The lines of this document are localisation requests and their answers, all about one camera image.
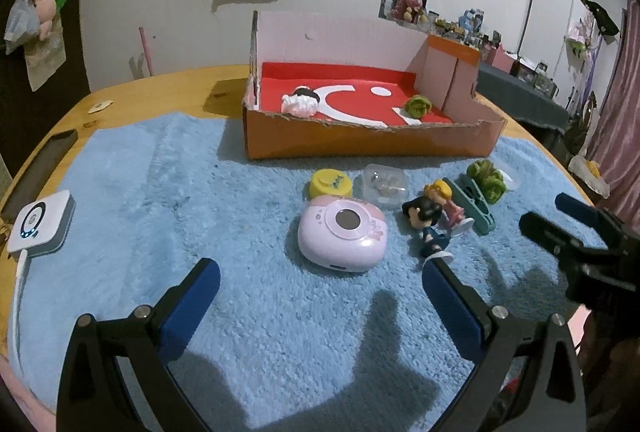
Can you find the white cabinet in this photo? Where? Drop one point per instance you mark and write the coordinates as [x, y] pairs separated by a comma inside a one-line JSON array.
[[550, 27]]

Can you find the black and white roll toy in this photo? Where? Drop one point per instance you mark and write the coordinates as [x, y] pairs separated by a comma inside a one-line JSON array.
[[300, 103]]

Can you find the dark tablecloth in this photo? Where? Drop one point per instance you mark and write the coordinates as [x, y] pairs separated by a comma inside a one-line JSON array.
[[520, 97]]

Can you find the row of small boxed toys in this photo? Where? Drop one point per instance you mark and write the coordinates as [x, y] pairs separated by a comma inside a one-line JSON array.
[[480, 32]]

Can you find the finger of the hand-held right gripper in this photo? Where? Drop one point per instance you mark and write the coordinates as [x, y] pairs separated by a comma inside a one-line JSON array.
[[575, 207], [545, 232]]

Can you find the pink toy camera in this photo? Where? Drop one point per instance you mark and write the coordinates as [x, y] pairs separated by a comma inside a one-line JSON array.
[[342, 234]]

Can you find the teal clothes peg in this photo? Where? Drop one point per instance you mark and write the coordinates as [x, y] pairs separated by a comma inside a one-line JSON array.
[[475, 209]]

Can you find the clear plastic lid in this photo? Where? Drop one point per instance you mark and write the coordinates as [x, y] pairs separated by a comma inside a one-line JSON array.
[[511, 177]]

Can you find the person's right forearm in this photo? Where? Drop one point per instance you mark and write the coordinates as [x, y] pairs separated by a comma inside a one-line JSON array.
[[615, 362]]

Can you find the pink curtain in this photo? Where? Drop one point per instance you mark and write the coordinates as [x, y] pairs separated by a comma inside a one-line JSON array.
[[622, 112]]

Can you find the blonde girl figurine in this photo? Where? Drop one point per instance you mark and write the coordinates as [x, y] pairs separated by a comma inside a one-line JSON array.
[[450, 207]]

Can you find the clear plastic bag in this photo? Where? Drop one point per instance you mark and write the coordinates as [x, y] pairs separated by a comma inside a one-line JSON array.
[[20, 22]]

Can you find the black-haired girl figurine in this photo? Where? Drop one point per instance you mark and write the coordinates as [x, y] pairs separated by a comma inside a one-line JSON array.
[[430, 224]]

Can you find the small green fluffy ball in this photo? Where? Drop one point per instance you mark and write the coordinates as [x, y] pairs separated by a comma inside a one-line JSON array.
[[417, 106]]

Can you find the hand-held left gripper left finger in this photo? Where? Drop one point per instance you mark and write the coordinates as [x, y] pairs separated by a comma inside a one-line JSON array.
[[192, 307]]

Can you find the clear plastic cup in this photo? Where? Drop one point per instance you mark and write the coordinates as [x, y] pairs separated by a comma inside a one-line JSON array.
[[384, 184]]

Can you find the small white sticker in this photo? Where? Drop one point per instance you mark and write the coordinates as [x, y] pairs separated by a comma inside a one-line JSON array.
[[100, 105]]

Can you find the blue fluffy mat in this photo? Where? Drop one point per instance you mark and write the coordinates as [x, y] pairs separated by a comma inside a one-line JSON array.
[[175, 192]]

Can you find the white square device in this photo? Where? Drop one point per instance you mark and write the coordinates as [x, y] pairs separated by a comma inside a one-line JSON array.
[[42, 224]]

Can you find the large green fluffy ball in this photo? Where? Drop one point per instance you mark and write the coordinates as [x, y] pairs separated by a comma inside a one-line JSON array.
[[485, 179]]

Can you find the pink stick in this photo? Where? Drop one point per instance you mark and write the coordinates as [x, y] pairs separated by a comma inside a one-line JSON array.
[[145, 52]]

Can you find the yellow item in white bag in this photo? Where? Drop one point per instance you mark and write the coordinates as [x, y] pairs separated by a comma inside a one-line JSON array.
[[592, 172]]

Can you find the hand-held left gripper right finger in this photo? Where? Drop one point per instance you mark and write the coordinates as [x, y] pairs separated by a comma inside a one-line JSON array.
[[452, 307]]

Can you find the pink rabbit plush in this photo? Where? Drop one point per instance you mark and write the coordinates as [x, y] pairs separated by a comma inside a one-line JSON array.
[[407, 4]]

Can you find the cardboard box red floor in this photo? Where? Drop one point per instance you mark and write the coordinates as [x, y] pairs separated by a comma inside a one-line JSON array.
[[350, 142]]

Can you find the yellow bottle cap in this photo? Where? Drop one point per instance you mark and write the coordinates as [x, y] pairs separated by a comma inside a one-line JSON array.
[[330, 184]]

